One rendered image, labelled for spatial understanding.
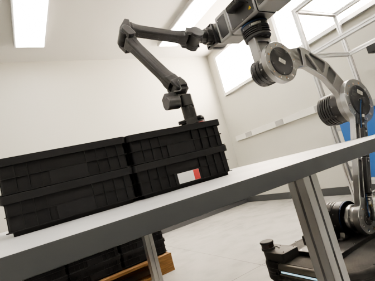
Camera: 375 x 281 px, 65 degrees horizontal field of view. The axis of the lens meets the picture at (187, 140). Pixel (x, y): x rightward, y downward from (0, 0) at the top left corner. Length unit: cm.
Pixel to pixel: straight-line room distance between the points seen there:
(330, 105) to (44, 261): 156
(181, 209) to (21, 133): 382
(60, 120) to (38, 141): 40
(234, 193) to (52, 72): 414
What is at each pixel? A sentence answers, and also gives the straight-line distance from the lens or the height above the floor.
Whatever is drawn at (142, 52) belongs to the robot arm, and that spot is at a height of 132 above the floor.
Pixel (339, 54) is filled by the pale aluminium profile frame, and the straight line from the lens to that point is 345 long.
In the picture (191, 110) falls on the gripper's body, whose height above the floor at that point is 100.
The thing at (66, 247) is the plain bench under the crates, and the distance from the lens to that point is 51.
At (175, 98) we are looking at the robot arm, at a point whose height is 105.
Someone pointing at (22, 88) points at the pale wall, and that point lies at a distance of 448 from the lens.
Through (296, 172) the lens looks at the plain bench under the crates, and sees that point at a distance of 77.
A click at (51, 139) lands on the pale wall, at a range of 428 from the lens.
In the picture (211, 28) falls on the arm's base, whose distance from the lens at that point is 172.
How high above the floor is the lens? 74
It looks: 6 degrees up
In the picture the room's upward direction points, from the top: 15 degrees counter-clockwise
